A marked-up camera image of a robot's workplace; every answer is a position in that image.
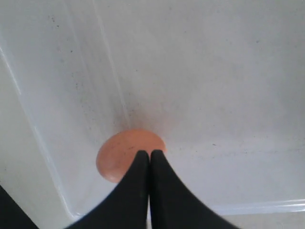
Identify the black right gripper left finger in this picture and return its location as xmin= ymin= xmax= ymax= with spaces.
xmin=68 ymin=151 xmax=150 ymax=229

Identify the clear plastic storage box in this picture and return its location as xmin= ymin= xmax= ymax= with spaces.
xmin=0 ymin=0 xmax=305 ymax=219

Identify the brown egg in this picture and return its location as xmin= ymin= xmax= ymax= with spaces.
xmin=96 ymin=129 xmax=166 ymax=183

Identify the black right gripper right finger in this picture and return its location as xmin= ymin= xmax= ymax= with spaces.
xmin=149 ymin=150 xmax=237 ymax=229

